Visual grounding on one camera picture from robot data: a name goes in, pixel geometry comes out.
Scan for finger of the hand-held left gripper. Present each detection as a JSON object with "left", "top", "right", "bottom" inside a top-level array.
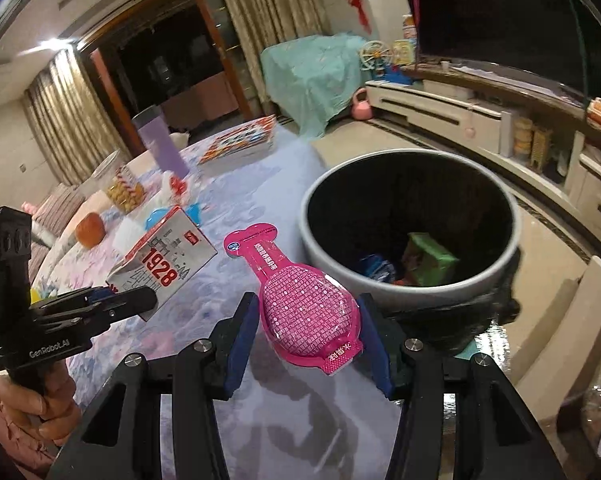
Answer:
[
  {"left": 54, "top": 286, "right": 159, "bottom": 334},
  {"left": 28, "top": 285, "right": 112, "bottom": 314}
]

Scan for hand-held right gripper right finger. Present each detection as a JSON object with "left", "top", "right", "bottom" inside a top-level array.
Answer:
[{"left": 357, "top": 292, "right": 569, "bottom": 480}]

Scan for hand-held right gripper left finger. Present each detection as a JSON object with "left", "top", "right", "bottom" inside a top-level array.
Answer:
[{"left": 45, "top": 292, "right": 261, "bottom": 480}]

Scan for red white milk carton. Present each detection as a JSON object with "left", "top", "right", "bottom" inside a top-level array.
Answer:
[{"left": 105, "top": 205, "right": 218, "bottom": 313}]

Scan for pink packet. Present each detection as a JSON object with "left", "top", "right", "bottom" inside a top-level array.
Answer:
[{"left": 223, "top": 225, "right": 365, "bottom": 377}]

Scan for blue wrapper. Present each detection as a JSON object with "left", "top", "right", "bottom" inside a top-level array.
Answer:
[{"left": 358, "top": 254, "right": 399, "bottom": 283}]

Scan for white rimmed trash bin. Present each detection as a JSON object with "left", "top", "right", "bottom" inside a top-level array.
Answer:
[{"left": 300, "top": 149, "right": 522, "bottom": 356}]

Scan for red green carton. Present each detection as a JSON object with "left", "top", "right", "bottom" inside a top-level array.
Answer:
[{"left": 399, "top": 232, "right": 460, "bottom": 286}]

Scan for person's left hand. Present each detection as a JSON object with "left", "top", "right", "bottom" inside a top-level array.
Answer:
[{"left": 0, "top": 359, "right": 81, "bottom": 443}]

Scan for pale fabric sofa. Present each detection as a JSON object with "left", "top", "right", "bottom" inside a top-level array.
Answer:
[{"left": 20, "top": 130, "right": 191, "bottom": 281}]

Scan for red apple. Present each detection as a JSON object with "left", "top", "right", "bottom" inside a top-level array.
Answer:
[{"left": 75, "top": 212, "right": 106, "bottom": 248}]

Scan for striped pink cushion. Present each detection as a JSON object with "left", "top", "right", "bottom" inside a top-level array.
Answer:
[{"left": 33, "top": 185, "right": 88, "bottom": 241}]

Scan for clear jar of snack balls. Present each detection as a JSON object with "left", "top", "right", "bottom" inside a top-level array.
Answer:
[{"left": 88, "top": 150, "right": 148, "bottom": 213}]

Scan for purple thermos bottle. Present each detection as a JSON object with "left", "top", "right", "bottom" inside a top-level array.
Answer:
[{"left": 132, "top": 105, "right": 188, "bottom": 181}]

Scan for beige patterned curtain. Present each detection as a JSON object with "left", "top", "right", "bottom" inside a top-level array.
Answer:
[
  {"left": 23, "top": 47, "right": 136, "bottom": 191},
  {"left": 214, "top": 0, "right": 339, "bottom": 121}
]

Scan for stack of books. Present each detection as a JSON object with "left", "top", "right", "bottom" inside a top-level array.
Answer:
[{"left": 198, "top": 115, "right": 277, "bottom": 166}]

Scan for wooden framed sliding door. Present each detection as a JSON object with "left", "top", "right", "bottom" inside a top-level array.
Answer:
[{"left": 88, "top": 0, "right": 271, "bottom": 136}]

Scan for pink kettlebell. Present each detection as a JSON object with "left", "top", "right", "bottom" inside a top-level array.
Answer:
[{"left": 351, "top": 87, "right": 372, "bottom": 121}]

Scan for white television stand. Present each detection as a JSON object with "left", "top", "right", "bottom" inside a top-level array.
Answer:
[{"left": 365, "top": 65, "right": 601, "bottom": 261}]

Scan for yellow stacked containers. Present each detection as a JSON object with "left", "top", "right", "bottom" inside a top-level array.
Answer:
[{"left": 511, "top": 117, "right": 534, "bottom": 158}]

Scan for yellow toy building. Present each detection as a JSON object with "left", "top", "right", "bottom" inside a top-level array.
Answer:
[{"left": 531, "top": 127, "right": 554, "bottom": 171}]

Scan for blue toy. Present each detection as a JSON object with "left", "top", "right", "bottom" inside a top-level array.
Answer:
[{"left": 381, "top": 67, "right": 414, "bottom": 86}]

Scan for teal cloth-covered furniture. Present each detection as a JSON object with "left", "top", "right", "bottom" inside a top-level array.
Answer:
[{"left": 259, "top": 32, "right": 376, "bottom": 141}]

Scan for toy ferris wheel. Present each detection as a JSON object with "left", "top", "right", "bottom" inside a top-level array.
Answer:
[{"left": 357, "top": 40, "right": 394, "bottom": 81}]

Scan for colourful toy boxes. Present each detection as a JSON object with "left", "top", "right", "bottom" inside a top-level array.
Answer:
[{"left": 393, "top": 12, "right": 421, "bottom": 68}]

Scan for black flat television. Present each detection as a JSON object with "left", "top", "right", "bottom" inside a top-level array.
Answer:
[{"left": 395, "top": 0, "right": 601, "bottom": 111}]

